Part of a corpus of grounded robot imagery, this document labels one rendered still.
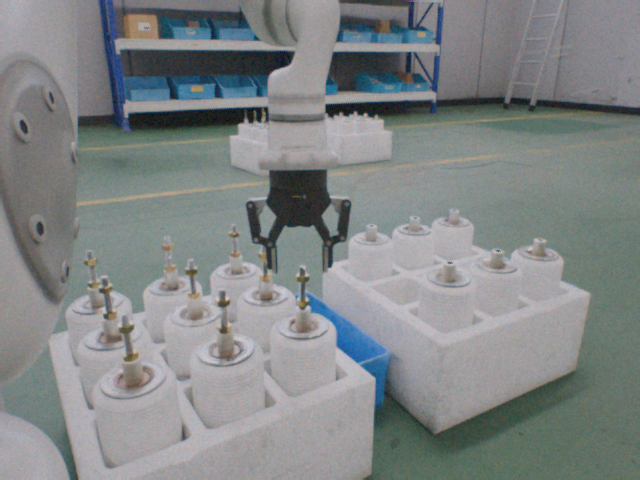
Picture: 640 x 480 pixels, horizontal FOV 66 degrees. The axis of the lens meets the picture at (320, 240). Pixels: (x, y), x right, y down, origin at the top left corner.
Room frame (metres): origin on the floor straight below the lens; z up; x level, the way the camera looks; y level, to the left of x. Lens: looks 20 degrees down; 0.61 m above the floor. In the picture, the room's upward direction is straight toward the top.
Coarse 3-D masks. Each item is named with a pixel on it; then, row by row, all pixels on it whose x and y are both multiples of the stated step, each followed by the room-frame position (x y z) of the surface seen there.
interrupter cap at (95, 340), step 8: (96, 328) 0.62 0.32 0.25; (136, 328) 0.62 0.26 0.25; (88, 336) 0.60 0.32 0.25; (96, 336) 0.60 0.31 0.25; (104, 336) 0.61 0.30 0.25; (136, 336) 0.60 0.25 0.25; (88, 344) 0.58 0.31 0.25; (96, 344) 0.58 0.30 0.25; (104, 344) 0.58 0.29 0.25; (112, 344) 0.58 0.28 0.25; (120, 344) 0.58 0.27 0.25
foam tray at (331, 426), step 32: (64, 352) 0.68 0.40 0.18; (160, 352) 0.68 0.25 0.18; (64, 384) 0.59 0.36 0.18; (352, 384) 0.59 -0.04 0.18; (192, 416) 0.53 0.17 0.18; (256, 416) 0.53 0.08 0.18; (288, 416) 0.53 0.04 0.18; (320, 416) 0.56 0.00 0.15; (352, 416) 0.59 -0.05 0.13; (96, 448) 0.47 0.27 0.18; (192, 448) 0.47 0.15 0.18; (224, 448) 0.48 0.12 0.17; (256, 448) 0.51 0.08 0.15; (288, 448) 0.53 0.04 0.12; (320, 448) 0.56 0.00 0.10; (352, 448) 0.59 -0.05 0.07
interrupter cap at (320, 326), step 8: (280, 320) 0.64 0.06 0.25; (288, 320) 0.64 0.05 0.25; (312, 320) 0.65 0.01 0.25; (320, 320) 0.65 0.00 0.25; (280, 328) 0.62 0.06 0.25; (288, 328) 0.62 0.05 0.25; (312, 328) 0.63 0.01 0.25; (320, 328) 0.62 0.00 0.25; (328, 328) 0.62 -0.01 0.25; (288, 336) 0.60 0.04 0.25; (296, 336) 0.60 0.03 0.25; (304, 336) 0.60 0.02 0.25; (312, 336) 0.60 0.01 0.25; (320, 336) 0.60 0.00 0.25
